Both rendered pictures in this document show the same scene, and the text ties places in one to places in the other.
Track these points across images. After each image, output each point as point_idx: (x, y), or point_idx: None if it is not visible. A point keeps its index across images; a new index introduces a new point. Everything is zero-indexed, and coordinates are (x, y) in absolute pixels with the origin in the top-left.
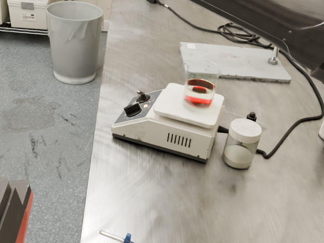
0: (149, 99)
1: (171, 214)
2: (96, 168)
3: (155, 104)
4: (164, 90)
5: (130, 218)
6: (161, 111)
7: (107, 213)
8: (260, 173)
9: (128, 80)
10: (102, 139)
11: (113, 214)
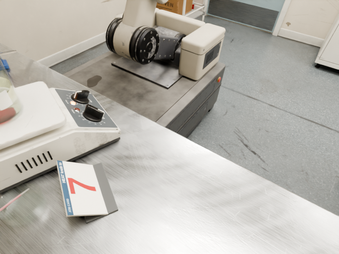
0: (82, 114)
1: None
2: (71, 83)
3: (46, 85)
4: (56, 104)
5: (17, 77)
6: (32, 83)
7: (33, 72)
8: None
9: (180, 169)
10: (96, 98)
11: (30, 73)
